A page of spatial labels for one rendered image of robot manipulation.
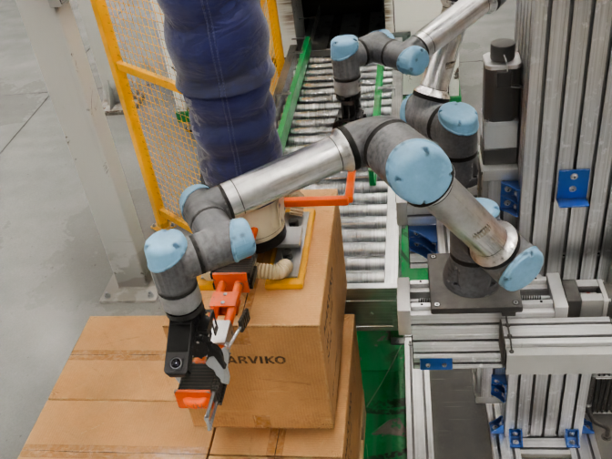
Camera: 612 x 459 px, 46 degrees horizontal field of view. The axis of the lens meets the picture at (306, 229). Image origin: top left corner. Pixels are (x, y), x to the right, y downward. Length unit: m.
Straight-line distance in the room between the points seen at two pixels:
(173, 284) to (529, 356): 0.93
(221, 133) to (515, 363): 0.91
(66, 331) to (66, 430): 1.28
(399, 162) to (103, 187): 2.24
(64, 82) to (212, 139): 1.56
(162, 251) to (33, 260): 3.01
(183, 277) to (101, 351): 1.39
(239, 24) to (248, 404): 1.01
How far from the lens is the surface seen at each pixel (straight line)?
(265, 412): 2.02
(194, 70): 1.63
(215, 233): 1.29
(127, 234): 3.53
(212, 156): 1.75
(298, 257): 1.91
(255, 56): 1.64
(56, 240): 4.33
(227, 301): 1.64
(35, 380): 3.49
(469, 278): 1.82
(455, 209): 1.47
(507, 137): 1.91
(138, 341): 2.63
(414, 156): 1.33
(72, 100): 3.22
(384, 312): 2.61
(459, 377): 2.77
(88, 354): 2.66
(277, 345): 1.81
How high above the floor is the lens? 2.27
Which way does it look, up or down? 36 degrees down
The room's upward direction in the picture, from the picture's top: 8 degrees counter-clockwise
